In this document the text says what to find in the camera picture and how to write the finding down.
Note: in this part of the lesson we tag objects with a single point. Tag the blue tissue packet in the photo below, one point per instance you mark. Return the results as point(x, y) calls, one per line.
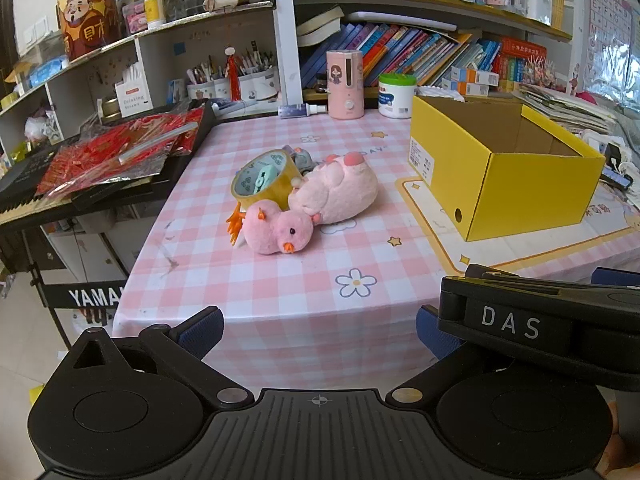
point(47, 72)

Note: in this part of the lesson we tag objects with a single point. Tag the small pink box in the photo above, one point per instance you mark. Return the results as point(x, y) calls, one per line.
point(134, 17)

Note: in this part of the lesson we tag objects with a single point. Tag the white paper straw box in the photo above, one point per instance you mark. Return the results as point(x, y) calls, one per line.
point(132, 97)

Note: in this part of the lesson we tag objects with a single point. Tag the thick cream-paged book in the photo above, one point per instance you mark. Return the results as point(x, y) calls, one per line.
point(320, 17)
point(317, 39)

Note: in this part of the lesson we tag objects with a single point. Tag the red boxed book set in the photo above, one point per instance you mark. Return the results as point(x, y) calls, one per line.
point(522, 47)

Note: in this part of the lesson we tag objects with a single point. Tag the yellow cardboard box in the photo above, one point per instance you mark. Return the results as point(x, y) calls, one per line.
point(525, 195)

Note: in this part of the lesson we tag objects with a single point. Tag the stack of papers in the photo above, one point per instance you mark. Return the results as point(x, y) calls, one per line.
point(565, 107)

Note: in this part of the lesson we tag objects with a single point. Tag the pink plush chick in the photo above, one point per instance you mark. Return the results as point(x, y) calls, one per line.
point(272, 230)

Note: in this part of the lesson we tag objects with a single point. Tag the white jar green lid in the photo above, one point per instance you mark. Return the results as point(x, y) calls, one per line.
point(396, 97)

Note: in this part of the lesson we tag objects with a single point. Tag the black phone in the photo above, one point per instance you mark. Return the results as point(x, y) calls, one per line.
point(616, 175)

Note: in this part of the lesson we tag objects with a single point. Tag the bunch of pens and brushes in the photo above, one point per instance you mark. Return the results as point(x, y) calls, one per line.
point(250, 62)

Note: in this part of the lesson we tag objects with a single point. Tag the clear packing tape roll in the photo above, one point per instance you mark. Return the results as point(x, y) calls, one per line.
point(279, 191)

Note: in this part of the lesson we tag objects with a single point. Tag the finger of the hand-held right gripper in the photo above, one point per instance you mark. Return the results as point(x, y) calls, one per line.
point(500, 278)
point(617, 278)

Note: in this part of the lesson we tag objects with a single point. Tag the white wooden bookshelf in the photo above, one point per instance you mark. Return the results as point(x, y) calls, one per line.
point(285, 35)

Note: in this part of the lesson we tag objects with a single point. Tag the reindeer picture card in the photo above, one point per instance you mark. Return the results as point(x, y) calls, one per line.
point(578, 77)

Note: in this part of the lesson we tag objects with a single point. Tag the white marker holder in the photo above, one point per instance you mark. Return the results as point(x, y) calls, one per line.
point(539, 10)

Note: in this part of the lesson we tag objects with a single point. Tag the orange blue medicine box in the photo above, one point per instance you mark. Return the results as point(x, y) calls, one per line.
point(470, 89)
point(475, 75)

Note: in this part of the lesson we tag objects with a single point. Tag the white pen cup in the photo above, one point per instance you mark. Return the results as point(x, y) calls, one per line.
point(220, 89)
point(260, 85)
point(200, 91)

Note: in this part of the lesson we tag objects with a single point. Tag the orange figure printed box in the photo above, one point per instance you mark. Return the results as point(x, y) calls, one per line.
point(85, 20)

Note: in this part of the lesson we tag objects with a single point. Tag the white bottle yellow label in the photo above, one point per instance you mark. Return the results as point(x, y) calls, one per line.
point(154, 7)

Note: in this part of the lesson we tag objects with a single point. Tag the pink plush pig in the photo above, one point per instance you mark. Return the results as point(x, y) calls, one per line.
point(335, 190)

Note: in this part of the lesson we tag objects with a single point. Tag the alphabet wall poster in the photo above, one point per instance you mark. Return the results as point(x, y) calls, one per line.
point(607, 5)

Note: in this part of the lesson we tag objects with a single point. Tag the row of colourful books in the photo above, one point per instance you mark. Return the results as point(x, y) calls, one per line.
point(400, 55)

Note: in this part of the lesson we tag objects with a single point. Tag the pink humidifier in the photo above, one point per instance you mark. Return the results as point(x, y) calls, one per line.
point(345, 85)

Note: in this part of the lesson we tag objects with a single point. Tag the black keyboard stand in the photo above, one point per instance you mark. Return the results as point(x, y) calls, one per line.
point(85, 297)

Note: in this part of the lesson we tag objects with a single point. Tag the black electronic keyboard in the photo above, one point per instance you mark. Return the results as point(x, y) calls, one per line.
point(20, 180)

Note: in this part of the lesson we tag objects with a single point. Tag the small spray bottle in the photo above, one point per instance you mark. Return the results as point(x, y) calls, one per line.
point(300, 110)

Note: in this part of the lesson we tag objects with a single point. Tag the colourful paper craft bundle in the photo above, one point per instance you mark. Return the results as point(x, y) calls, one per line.
point(542, 75)

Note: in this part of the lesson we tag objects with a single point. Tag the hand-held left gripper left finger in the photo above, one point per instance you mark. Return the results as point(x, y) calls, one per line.
point(202, 332)

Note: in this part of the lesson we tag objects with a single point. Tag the yellow bordered table mat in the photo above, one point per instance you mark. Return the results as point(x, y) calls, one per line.
point(525, 255)

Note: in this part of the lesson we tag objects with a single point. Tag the red decoration packet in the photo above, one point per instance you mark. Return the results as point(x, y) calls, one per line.
point(115, 150)

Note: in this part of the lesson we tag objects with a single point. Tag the grey toy car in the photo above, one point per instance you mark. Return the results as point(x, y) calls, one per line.
point(300, 157)

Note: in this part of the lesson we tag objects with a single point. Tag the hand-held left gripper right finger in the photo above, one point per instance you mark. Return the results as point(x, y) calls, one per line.
point(435, 335)

